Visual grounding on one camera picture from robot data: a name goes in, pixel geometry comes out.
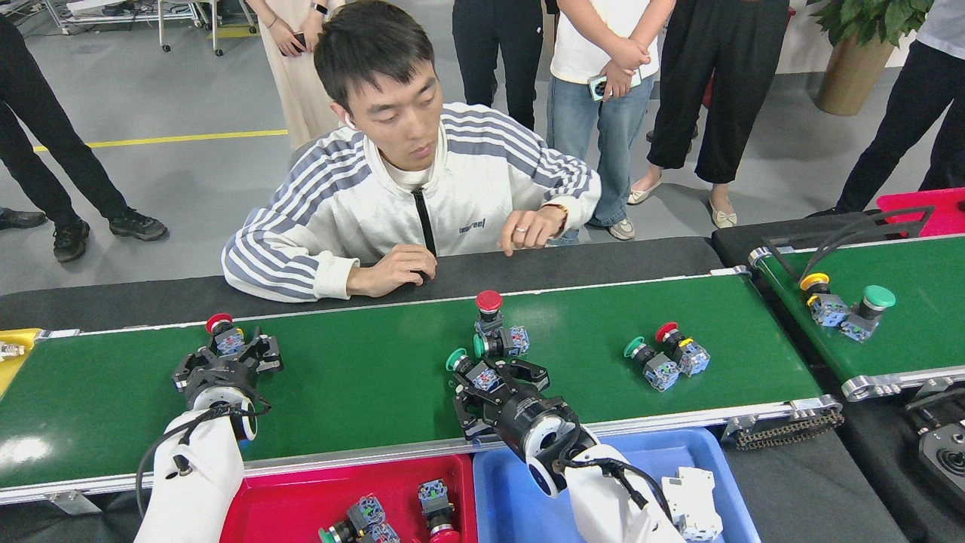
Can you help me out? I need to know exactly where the black conveyor guide frame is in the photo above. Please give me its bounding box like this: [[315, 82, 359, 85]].
[[761, 205, 936, 284]]

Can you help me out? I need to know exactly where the potted green plant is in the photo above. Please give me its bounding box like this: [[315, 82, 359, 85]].
[[807, 0, 936, 116]]

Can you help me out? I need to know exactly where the seated person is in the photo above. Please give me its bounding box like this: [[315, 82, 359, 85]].
[[221, 0, 602, 302]]

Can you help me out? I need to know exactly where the black table cover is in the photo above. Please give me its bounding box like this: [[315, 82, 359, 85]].
[[711, 211, 965, 543], [0, 238, 909, 543]]

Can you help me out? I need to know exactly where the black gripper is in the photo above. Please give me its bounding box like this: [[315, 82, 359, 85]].
[[451, 356, 577, 457], [172, 326, 285, 404]]

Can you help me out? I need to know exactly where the red plastic bin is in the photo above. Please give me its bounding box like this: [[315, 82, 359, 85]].
[[877, 187, 965, 238]]

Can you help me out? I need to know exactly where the smartphone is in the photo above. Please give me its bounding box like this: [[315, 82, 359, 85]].
[[588, 69, 643, 103]]

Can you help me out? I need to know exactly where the red plastic tray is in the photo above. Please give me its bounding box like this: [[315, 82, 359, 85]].
[[220, 452, 479, 543]]

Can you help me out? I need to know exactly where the long green conveyor belt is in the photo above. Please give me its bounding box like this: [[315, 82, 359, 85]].
[[0, 266, 845, 506]]

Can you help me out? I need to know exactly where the yellow plastic tray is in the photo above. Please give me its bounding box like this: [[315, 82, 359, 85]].
[[0, 328, 42, 397]]

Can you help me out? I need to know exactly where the blue plastic tray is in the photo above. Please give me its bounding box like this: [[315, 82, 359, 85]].
[[473, 428, 762, 543]]

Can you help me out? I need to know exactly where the person's right hand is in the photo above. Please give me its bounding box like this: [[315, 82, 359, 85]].
[[347, 244, 438, 299], [607, 37, 652, 75]]

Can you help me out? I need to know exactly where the black roller drive chain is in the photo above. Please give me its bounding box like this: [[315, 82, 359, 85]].
[[724, 407, 844, 452]]

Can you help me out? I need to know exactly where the white circuit breaker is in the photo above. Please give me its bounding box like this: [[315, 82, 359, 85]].
[[662, 466, 723, 541]]

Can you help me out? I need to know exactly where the short green conveyor belt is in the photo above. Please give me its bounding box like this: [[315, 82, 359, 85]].
[[748, 234, 965, 402]]

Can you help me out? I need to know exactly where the green push button switch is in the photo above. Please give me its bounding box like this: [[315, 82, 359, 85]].
[[445, 347, 502, 393], [841, 285, 896, 342], [473, 326, 530, 359], [318, 494, 400, 543], [624, 336, 681, 393]]

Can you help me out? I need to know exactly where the yellow push button switch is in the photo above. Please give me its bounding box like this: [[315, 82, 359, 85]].
[[799, 273, 850, 327]]

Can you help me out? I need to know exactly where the person's left hand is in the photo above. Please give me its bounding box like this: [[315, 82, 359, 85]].
[[598, 60, 638, 101], [499, 205, 568, 257]]

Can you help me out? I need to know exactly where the metal wheeled cart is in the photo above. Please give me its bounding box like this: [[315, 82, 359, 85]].
[[45, 0, 257, 57]]

